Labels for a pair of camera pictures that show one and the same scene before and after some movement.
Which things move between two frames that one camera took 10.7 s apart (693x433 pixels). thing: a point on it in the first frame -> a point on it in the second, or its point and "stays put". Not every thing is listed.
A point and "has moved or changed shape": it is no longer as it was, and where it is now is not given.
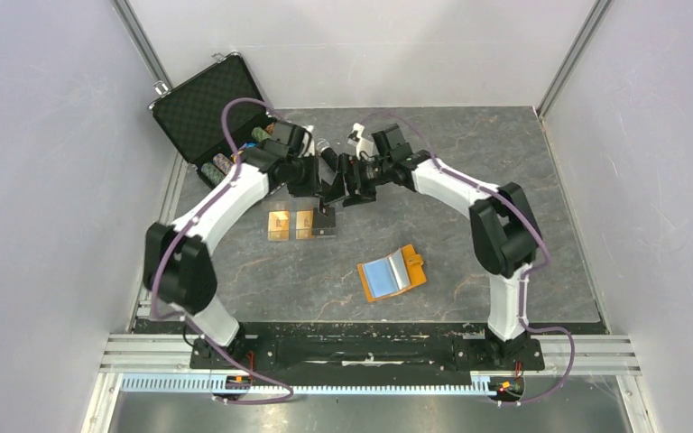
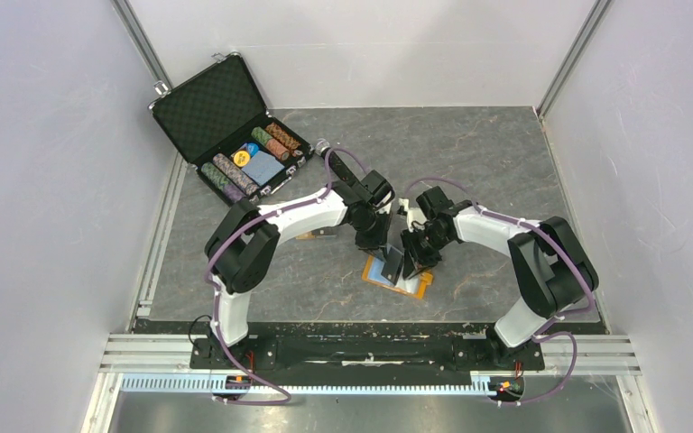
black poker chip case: (213, 115) stays put
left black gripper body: (303, 180) -> (371, 230)
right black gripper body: (369, 176) -> (424, 244)
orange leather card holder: (401, 271) has moved or changed shape
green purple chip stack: (212, 173) stays put
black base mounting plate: (368, 351) stays put
